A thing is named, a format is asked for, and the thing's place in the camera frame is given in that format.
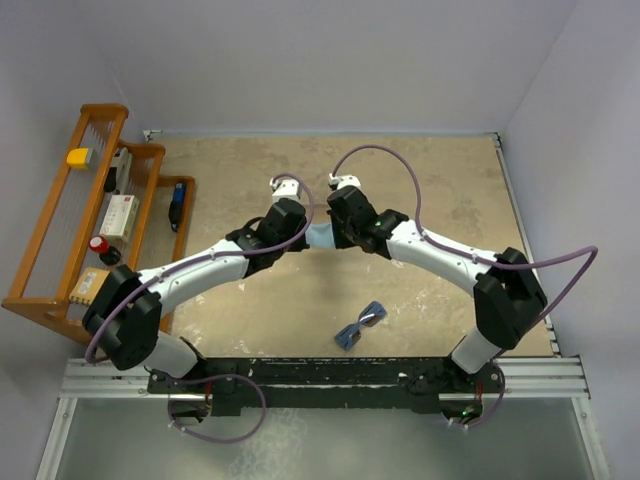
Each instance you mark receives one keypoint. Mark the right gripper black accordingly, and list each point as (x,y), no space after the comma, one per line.
(340,241)

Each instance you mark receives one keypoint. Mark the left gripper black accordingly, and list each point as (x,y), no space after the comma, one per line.
(299,245)

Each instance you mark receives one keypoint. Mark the blue cleaning cloth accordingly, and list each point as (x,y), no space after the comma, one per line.
(320,236)

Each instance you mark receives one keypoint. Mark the blue sunglasses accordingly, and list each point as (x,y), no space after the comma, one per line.
(350,335)

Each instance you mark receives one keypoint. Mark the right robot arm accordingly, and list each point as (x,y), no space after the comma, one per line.
(508,299)

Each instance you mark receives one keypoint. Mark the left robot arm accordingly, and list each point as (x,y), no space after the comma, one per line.
(124,318)

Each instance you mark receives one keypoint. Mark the blue black utility knife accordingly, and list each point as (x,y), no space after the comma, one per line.
(176,206)

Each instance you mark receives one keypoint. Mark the white red box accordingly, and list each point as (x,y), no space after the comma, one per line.
(119,219)

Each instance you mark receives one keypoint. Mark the grey black stapler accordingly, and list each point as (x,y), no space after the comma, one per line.
(118,173)

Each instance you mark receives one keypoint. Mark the wooden tiered shelf rack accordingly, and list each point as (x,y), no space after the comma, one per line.
(57,253)

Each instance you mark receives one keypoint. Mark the yellow grey eraser block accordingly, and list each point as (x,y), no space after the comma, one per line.
(81,158)

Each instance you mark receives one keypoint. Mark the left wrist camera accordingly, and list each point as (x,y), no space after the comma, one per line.
(285,188)

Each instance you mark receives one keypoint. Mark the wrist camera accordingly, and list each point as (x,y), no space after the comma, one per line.
(337,182)
(285,188)

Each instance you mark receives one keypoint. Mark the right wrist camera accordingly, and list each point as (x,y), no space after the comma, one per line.
(337,182)

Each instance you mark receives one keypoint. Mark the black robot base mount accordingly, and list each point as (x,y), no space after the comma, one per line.
(423,385)

